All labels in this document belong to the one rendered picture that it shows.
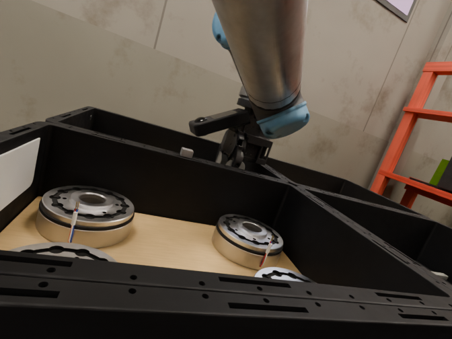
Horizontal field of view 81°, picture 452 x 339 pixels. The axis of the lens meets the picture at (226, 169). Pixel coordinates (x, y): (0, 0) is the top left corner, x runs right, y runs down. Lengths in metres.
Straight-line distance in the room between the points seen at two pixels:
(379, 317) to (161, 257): 0.23
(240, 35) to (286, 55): 0.05
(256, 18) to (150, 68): 2.06
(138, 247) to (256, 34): 0.26
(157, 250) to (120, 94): 1.96
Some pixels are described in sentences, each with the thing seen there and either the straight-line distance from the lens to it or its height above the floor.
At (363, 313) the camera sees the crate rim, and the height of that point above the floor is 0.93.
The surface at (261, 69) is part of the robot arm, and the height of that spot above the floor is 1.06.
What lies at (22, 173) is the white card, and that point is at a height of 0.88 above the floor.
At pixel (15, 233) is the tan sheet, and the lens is 0.35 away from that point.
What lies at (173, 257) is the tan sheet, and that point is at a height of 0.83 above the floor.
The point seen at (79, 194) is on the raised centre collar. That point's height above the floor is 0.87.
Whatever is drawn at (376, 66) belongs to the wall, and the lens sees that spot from 3.41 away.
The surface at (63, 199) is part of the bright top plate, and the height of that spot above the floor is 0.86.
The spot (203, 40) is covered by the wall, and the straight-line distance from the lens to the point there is 2.37.
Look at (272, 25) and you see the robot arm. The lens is 0.22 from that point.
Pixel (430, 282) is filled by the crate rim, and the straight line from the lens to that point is 0.31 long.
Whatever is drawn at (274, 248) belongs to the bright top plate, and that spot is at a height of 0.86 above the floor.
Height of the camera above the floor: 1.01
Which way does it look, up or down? 11 degrees down
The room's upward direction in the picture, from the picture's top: 18 degrees clockwise
